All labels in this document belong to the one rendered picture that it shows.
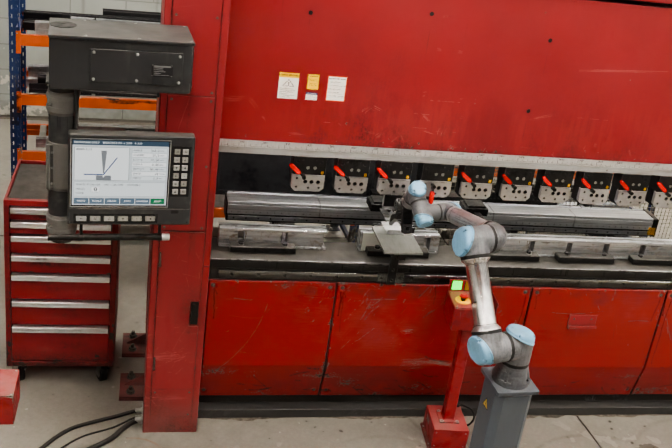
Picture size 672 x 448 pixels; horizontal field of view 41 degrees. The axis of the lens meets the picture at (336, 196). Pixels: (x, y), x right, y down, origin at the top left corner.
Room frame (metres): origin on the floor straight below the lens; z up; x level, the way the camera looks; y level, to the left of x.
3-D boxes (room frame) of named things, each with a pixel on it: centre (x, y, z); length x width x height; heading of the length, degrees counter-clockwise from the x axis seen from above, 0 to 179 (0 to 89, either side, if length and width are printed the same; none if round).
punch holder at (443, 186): (3.94, -0.44, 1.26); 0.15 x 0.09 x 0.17; 103
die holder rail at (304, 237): (3.78, 0.27, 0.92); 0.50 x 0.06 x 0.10; 103
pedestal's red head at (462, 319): (3.69, -0.69, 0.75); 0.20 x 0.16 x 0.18; 99
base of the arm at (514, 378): (3.08, -0.79, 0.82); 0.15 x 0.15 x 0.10
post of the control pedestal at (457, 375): (3.69, -0.69, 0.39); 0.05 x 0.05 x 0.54; 9
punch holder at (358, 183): (3.85, -0.05, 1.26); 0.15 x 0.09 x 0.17; 103
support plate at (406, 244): (3.76, -0.30, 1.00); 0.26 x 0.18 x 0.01; 13
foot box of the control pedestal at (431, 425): (3.66, -0.69, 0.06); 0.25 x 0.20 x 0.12; 9
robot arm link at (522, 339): (3.08, -0.78, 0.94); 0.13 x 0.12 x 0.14; 118
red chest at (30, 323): (3.90, 1.27, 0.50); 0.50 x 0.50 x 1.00; 13
